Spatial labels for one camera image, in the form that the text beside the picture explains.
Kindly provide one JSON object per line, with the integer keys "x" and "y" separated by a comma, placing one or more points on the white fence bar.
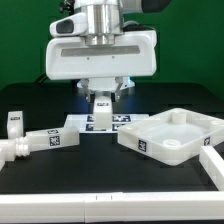
{"x": 213, "y": 164}
{"x": 111, "y": 207}

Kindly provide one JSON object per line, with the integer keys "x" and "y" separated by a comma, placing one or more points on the white desk tabletop tray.
{"x": 172, "y": 137}

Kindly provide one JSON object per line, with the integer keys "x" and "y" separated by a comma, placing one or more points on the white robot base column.
{"x": 108, "y": 84}

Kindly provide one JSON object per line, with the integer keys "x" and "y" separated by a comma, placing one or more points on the white front fence bar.
{"x": 111, "y": 207}

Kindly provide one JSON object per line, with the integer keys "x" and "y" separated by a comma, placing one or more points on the white obstacle wall left piece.
{"x": 7, "y": 151}

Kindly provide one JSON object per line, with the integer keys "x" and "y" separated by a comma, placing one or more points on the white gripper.
{"x": 133, "y": 54}

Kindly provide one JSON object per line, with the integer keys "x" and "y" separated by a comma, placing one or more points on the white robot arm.
{"x": 100, "y": 21}

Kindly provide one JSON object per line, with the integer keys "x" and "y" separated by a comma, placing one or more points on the white right fence bar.
{"x": 213, "y": 164}

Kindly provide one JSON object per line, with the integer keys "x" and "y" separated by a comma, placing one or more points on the white marker sheet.
{"x": 85, "y": 123}

